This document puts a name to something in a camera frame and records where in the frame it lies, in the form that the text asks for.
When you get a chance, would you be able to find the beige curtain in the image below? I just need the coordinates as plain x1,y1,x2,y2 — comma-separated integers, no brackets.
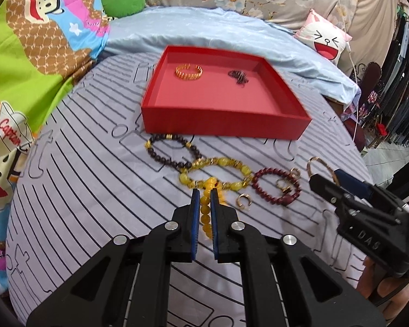
337,0,409,80

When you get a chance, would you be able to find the amber bead bracelet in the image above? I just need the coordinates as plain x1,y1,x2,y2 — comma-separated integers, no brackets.
199,176,230,241

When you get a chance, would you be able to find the green pillow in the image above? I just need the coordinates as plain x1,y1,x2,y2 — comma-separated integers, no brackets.
100,0,146,19

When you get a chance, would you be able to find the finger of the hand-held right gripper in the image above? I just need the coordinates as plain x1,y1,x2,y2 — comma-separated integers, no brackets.
309,174,349,212
334,169,374,200

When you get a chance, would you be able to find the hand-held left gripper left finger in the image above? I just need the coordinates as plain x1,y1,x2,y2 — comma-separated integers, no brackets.
26,189,202,327

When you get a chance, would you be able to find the person's right hand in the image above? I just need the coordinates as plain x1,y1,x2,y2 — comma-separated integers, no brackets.
357,259,409,314

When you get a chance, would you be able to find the dark wooden chair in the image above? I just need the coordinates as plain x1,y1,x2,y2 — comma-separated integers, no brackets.
356,62,385,151

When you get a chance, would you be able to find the red box tray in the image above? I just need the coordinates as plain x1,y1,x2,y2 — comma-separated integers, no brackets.
141,45,313,140

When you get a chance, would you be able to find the gold link bracelet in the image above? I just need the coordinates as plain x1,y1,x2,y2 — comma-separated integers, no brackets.
175,63,204,81

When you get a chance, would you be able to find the black and gold bead bracelet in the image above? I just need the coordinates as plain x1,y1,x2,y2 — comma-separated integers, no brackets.
144,134,202,170

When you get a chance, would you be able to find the white cable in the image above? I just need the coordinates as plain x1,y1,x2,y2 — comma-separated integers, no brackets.
337,0,359,141

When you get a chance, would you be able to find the dark red bead bracelet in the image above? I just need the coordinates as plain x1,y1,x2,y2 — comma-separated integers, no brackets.
251,168,301,208

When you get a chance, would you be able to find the cartoon monkey printed blanket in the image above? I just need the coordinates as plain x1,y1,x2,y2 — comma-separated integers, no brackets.
0,0,111,295

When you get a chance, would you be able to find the cardboard box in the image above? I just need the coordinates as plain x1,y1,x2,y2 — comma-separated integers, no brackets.
326,97,345,114

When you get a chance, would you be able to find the light blue blanket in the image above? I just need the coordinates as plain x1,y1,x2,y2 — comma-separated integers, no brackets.
102,6,362,104

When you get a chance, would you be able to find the rack of hanging clothes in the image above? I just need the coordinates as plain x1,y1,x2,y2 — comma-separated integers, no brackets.
378,3,409,148

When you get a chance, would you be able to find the thin gold bangle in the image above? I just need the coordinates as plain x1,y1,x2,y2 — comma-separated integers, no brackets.
306,156,339,184

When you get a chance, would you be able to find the dark garnet bead bracelet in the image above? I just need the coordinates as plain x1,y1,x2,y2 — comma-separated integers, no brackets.
228,69,250,85

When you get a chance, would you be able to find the grey striped bed sheet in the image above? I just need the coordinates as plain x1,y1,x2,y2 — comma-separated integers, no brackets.
5,53,379,327

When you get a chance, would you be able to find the gold ear cuff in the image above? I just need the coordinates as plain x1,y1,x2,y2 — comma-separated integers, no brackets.
236,194,254,211

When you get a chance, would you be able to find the pink cat face pillow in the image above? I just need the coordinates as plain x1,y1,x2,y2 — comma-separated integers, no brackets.
294,8,352,65

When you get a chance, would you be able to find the yellow bead bracelet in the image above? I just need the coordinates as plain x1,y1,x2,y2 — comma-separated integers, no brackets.
179,157,253,191

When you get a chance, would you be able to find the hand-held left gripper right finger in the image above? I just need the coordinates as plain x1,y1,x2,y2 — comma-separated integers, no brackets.
210,188,386,327

